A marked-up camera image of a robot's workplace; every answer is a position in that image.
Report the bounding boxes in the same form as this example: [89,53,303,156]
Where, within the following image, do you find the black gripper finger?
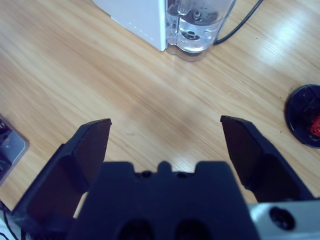
[11,118,113,233]
[219,114,316,204]

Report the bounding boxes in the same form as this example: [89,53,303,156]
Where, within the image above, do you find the white capsule coffee machine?
[92,0,168,53]

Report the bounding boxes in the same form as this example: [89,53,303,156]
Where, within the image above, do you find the red coffee capsule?
[309,116,320,138]

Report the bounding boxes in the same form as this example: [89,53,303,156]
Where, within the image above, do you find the black capsule holder with rods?
[284,84,320,149]

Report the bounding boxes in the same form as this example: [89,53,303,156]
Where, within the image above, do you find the clear water tank black lid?
[164,0,237,55]

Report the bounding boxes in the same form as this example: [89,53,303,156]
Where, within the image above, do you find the white camera stand block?
[0,114,30,187]

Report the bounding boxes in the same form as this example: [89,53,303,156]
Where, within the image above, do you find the black machine power cord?
[214,0,264,45]

